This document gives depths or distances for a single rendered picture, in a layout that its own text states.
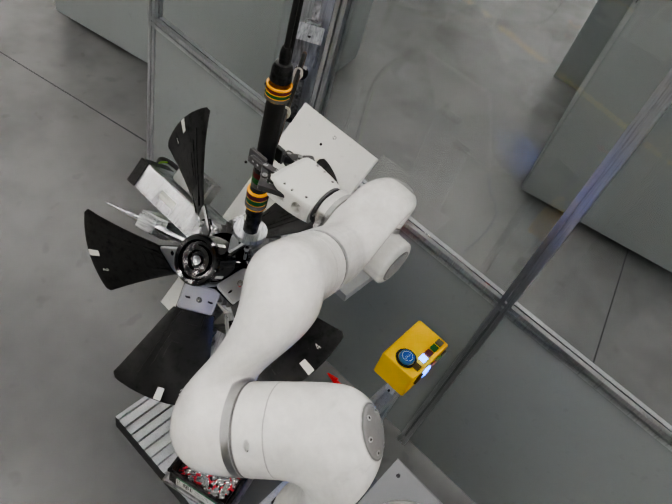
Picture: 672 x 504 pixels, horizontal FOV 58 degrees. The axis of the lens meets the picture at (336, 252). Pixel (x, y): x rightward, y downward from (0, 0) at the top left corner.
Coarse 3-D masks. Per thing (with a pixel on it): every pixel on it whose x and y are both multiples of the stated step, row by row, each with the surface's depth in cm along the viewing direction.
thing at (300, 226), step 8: (320, 160) 141; (328, 168) 138; (272, 208) 141; (280, 208) 138; (264, 216) 140; (272, 216) 137; (280, 216) 135; (288, 216) 133; (272, 224) 135; (280, 224) 133; (288, 224) 132; (296, 224) 131; (304, 224) 130; (312, 224) 129; (272, 232) 133; (280, 232) 131; (288, 232) 131; (296, 232) 130
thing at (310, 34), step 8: (304, 24) 161; (312, 24) 162; (320, 24) 161; (304, 32) 158; (312, 32) 159; (320, 32) 160; (296, 40) 156; (304, 40) 156; (312, 40) 156; (320, 40) 157; (296, 48) 157; (304, 48) 157; (312, 48) 157; (320, 48) 161; (296, 56) 159; (312, 56) 158; (304, 64) 160; (312, 64) 160
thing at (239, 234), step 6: (240, 222) 125; (234, 228) 124; (240, 228) 124; (264, 228) 126; (234, 234) 124; (240, 234) 123; (246, 234) 124; (258, 234) 124; (264, 234) 125; (240, 240) 123; (246, 240) 123; (252, 240) 123; (258, 240) 123
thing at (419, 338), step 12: (420, 324) 159; (408, 336) 156; (420, 336) 157; (432, 336) 158; (396, 348) 152; (408, 348) 153; (420, 348) 154; (444, 348) 156; (384, 360) 152; (396, 360) 150; (420, 360) 152; (432, 360) 153; (384, 372) 154; (396, 372) 151; (408, 372) 149; (420, 372) 150; (396, 384) 153; (408, 384) 150
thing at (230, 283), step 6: (240, 270) 141; (234, 276) 140; (240, 276) 141; (222, 282) 138; (228, 282) 139; (234, 282) 139; (222, 288) 137; (228, 288) 138; (234, 288) 138; (240, 288) 139; (228, 294) 137; (234, 294) 137; (240, 294) 138; (228, 300) 136; (234, 300) 137
